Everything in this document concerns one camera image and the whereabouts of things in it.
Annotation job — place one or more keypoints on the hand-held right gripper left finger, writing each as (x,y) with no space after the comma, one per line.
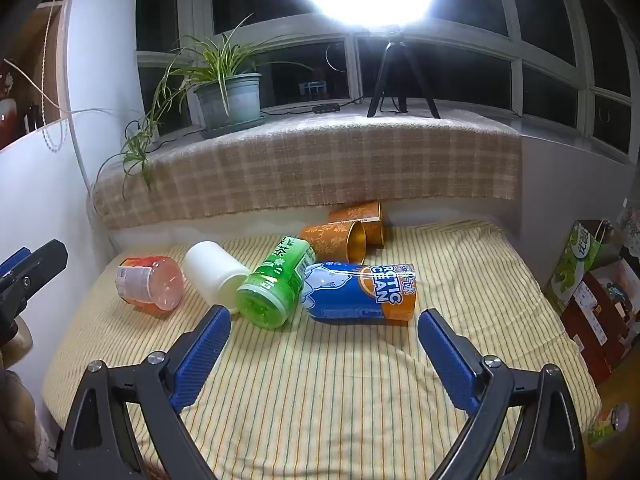
(202,347)

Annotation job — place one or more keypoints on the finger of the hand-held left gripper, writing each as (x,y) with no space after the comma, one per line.
(12,260)
(45,262)

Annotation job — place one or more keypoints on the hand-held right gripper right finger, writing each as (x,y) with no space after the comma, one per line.
(445,355)

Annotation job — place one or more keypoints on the white plastic cup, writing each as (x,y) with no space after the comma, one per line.
(210,267)

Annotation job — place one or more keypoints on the translucent orange cup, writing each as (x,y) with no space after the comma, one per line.
(150,285)

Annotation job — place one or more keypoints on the green printed cup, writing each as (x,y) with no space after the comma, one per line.
(275,282)

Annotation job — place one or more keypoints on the blue and orange printed cup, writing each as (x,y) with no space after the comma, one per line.
(350,294)

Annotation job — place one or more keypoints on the orange patterned gold cup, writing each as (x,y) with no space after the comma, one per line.
(325,237)
(357,214)

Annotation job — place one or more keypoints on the yellow striped bed sheet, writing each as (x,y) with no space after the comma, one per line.
(320,400)

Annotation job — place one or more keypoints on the green paper bag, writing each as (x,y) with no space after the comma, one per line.
(570,265)

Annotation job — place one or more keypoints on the red cardboard box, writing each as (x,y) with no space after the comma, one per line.
(595,320)

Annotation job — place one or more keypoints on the green label bottle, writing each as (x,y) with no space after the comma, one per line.
(607,425)

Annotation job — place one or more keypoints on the beige plaid blanket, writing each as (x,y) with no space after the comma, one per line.
(310,165)

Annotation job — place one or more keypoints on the grey plant saucer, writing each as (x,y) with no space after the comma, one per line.
(235,128)

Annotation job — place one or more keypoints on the potted spider plant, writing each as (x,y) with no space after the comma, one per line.
(230,100)

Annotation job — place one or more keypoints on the black power strip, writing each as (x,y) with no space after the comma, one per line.
(326,108)

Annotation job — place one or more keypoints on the black tripod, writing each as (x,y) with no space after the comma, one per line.
(387,67)

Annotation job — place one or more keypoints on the white window frame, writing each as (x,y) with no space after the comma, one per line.
(435,42)

